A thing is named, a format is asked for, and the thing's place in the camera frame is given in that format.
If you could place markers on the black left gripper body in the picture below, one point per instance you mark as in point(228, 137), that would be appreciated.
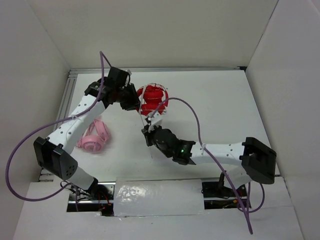
point(127, 97)

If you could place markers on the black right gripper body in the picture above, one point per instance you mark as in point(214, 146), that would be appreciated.
point(150, 139)

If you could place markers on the red headphones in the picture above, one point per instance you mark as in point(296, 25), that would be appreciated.
point(151, 96)

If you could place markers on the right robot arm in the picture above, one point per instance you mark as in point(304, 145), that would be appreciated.
point(253, 160)

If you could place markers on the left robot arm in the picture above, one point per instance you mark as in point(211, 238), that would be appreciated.
point(53, 153)

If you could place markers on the pink headphones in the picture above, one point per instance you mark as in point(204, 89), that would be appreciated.
point(95, 137)

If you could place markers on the white taped cover plate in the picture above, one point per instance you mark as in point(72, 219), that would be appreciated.
point(165, 197)

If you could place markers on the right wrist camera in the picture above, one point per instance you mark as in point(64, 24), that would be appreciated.
point(153, 119)

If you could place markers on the rear aluminium rail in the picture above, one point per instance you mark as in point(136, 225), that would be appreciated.
point(162, 69)

